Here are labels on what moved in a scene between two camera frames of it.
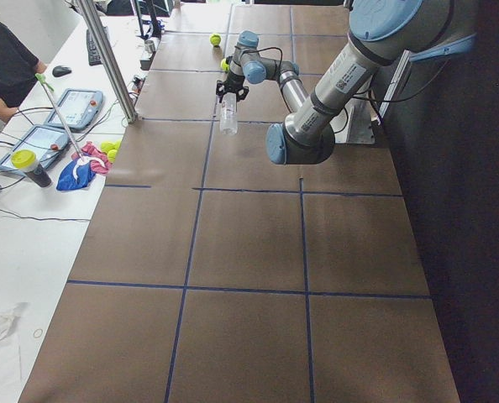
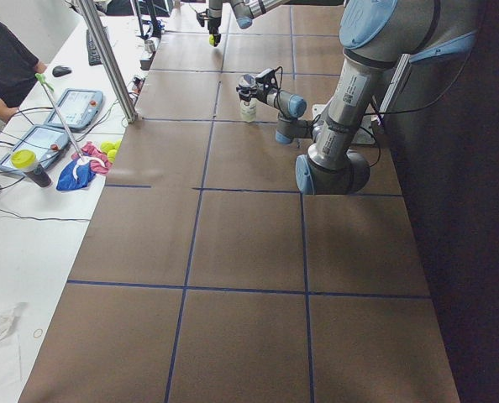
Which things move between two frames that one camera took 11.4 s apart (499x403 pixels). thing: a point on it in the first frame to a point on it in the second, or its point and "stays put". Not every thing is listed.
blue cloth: (78, 174) stays put
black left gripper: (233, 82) to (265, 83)
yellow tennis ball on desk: (107, 145) stays put
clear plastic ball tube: (228, 117) to (248, 85)
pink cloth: (91, 151) stays put
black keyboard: (94, 55) stays put
